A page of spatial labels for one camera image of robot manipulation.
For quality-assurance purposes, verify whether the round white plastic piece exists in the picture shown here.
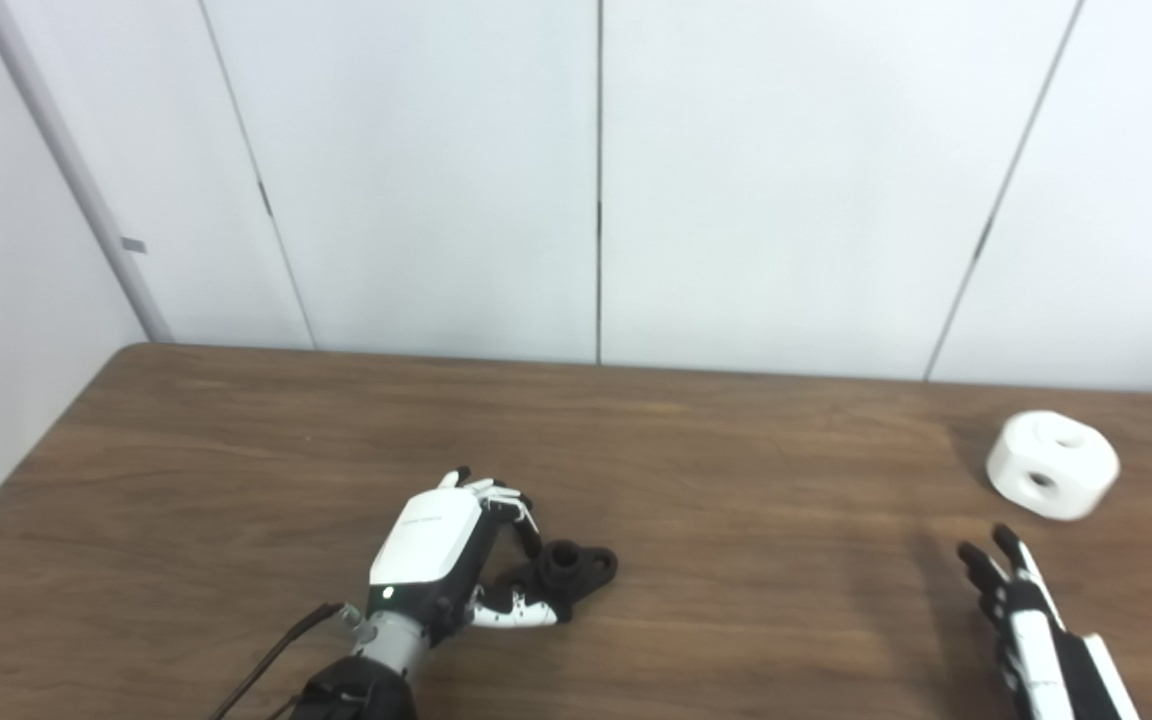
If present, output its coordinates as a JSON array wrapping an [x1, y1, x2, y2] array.
[[985, 410, 1121, 522]]

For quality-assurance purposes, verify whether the grey wall corner trim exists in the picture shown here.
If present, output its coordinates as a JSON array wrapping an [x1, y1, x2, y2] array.
[[0, 0, 175, 344]]

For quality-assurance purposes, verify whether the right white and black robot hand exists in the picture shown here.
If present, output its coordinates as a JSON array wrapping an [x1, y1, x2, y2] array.
[[957, 524, 1142, 720]]

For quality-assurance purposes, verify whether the black plastic flanged holder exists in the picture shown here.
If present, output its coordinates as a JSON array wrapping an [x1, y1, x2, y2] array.
[[501, 540, 620, 623]]

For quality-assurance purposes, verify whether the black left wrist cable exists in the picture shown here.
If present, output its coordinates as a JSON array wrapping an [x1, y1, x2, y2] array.
[[208, 602, 349, 720]]

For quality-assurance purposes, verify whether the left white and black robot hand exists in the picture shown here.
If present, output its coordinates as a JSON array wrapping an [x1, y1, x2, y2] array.
[[366, 467, 562, 641]]

